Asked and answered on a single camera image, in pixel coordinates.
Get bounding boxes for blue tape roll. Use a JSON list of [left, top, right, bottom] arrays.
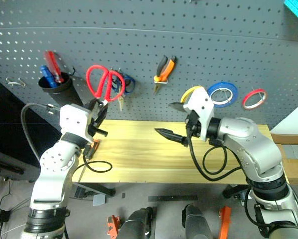
[[207, 80, 238, 109]]

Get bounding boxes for black cup holder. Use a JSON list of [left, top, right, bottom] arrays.
[[38, 71, 84, 108]]

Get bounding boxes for black steel ruler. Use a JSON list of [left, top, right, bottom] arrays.
[[147, 195, 198, 202]]

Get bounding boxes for grey square pad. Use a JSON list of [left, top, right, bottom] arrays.
[[92, 194, 107, 207]]

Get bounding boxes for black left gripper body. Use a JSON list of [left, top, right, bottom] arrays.
[[87, 109, 102, 138]]

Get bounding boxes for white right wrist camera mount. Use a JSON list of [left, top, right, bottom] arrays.
[[183, 87, 216, 143]]

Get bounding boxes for brown cardboard box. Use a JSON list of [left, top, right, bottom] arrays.
[[270, 132, 298, 186]]

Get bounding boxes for black power adapter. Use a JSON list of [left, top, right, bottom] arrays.
[[0, 210, 12, 223]]

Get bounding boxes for dark rounded shape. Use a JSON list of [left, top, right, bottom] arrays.
[[118, 206, 155, 239], [181, 203, 215, 239]]

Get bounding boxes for silver wire hook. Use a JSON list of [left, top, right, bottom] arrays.
[[6, 77, 26, 88]]

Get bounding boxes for white board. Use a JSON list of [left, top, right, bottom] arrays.
[[270, 100, 298, 137]]

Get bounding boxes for orange and black pliers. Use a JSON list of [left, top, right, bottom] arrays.
[[153, 55, 177, 95]]

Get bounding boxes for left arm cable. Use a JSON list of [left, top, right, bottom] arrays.
[[21, 103, 113, 173]]

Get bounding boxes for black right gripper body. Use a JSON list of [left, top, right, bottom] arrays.
[[182, 109, 202, 148]]

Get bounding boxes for red handled scissors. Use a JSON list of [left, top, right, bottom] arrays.
[[86, 65, 126, 106]]

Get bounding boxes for blue handled pliers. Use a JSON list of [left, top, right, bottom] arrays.
[[111, 68, 136, 112]]

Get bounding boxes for orange bar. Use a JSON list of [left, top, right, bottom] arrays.
[[218, 206, 232, 239]]

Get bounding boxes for red tape roll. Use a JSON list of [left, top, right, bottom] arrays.
[[241, 87, 268, 111]]

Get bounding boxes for yellow tape roll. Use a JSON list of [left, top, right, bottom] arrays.
[[180, 85, 202, 103]]

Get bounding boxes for dark furniture piece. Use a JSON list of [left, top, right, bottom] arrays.
[[0, 72, 63, 184]]

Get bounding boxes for teal ribbed object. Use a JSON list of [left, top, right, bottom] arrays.
[[283, 0, 298, 19]]

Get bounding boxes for dark grey metal pegboard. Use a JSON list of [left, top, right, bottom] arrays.
[[0, 0, 298, 132]]

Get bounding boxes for orange and black clamp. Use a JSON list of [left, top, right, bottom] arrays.
[[106, 215, 121, 238]]

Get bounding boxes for blue handled screwdriver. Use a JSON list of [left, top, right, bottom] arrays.
[[40, 65, 60, 88]]

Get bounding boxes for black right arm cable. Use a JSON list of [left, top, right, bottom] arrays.
[[187, 131, 242, 182]]

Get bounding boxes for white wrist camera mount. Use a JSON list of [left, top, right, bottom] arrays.
[[183, 87, 216, 143], [59, 104, 95, 145]]

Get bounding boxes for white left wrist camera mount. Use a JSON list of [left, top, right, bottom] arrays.
[[59, 104, 95, 145]]

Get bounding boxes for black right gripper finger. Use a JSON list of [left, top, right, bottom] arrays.
[[154, 128, 190, 148], [168, 101, 190, 113]]

